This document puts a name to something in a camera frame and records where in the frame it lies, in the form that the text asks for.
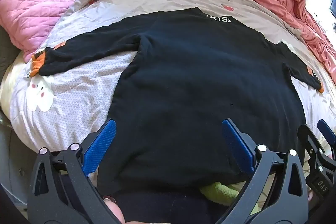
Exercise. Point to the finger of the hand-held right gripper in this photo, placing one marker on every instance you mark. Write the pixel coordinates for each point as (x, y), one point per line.
(311, 141)
(325, 130)

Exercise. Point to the strawberry printed blanket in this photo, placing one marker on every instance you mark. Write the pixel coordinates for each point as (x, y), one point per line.
(78, 98)

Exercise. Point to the pink quilted pillow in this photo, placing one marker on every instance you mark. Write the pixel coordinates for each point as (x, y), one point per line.
(39, 3)

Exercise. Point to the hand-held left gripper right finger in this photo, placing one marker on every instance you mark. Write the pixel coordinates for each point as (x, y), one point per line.
(237, 142)

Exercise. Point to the black sweater with orange cuffs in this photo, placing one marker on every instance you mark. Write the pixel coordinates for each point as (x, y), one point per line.
(197, 82)

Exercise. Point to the cream bed sheet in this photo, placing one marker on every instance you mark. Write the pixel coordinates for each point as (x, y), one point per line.
(10, 77)

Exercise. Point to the person's left hand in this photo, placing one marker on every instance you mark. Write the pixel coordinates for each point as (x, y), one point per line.
(114, 212)

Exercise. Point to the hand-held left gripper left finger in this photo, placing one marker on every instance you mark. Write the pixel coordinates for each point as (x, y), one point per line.
(101, 145)

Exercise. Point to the green fleece cloth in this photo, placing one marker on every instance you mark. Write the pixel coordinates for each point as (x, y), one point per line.
(223, 193)

